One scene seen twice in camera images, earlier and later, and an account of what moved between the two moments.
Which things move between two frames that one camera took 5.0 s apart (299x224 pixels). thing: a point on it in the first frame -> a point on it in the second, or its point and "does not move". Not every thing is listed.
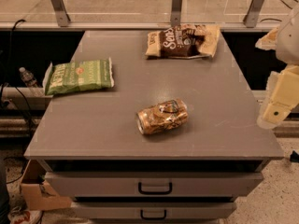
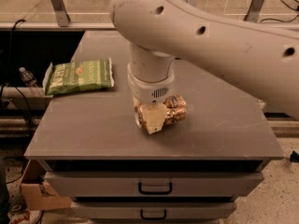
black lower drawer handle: x=152 y=218 does not move
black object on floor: x=294 y=157 does not move
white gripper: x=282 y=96 -> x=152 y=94
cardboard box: x=35 y=191 does not move
